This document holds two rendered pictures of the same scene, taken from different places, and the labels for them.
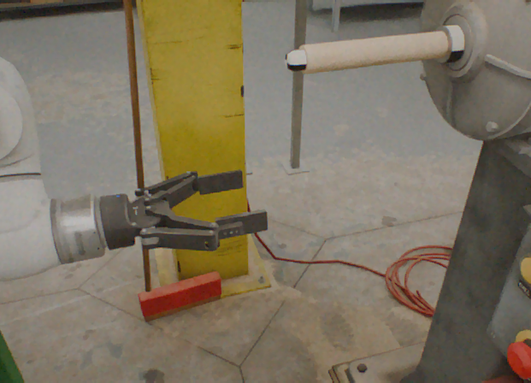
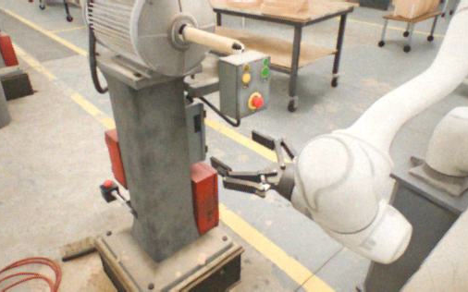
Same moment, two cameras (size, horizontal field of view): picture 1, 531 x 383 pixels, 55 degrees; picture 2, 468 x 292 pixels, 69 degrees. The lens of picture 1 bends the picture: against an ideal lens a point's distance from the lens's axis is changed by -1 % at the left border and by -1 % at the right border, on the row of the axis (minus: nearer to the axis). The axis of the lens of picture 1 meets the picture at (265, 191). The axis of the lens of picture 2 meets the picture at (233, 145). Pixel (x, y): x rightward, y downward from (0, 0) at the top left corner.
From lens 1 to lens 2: 113 cm
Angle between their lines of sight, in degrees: 90
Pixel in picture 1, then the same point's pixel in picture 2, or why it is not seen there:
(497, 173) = (151, 103)
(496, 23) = (196, 14)
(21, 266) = not seen: hidden behind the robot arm
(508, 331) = (245, 106)
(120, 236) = not seen: hidden behind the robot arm
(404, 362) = (140, 266)
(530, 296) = (247, 86)
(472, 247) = (156, 148)
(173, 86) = not seen: outside the picture
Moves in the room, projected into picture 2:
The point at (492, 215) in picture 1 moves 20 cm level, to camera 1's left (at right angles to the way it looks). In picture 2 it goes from (158, 123) to (176, 151)
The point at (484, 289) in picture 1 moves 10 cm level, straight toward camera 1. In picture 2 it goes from (171, 154) to (198, 156)
